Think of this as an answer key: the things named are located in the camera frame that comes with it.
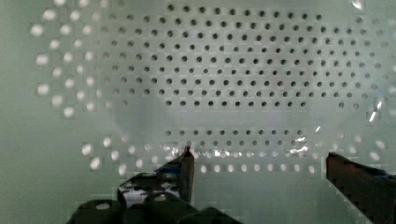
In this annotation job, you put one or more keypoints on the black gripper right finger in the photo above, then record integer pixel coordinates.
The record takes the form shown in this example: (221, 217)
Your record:
(371, 190)

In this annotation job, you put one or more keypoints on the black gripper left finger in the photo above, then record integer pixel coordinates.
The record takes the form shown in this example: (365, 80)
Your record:
(175, 177)

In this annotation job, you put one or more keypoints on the green plastic strainer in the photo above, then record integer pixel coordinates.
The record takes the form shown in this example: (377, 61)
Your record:
(261, 91)

